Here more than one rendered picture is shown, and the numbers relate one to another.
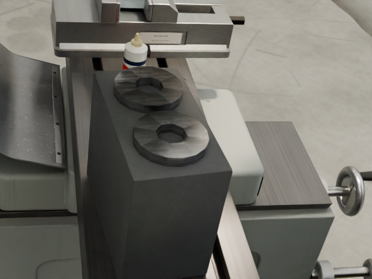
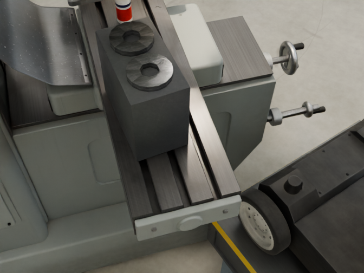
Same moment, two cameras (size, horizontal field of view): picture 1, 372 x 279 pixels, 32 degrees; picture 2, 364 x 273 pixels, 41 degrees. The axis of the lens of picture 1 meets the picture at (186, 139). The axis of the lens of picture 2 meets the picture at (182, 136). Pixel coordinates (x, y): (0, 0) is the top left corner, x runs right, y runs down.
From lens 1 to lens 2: 22 cm
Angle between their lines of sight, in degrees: 15
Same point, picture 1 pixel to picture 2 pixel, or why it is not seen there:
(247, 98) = not seen: outside the picture
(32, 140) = (66, 70)
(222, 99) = (190, 11)
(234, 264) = (205, 135)
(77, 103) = (90, 40)
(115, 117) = (114, 63)
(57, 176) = (88, 89)
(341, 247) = (296, 87)
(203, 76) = not seen: outside the picture
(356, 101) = not seen: outside the picture
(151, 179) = (141, 102)
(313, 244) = (264, 101)
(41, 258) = (89, 139)
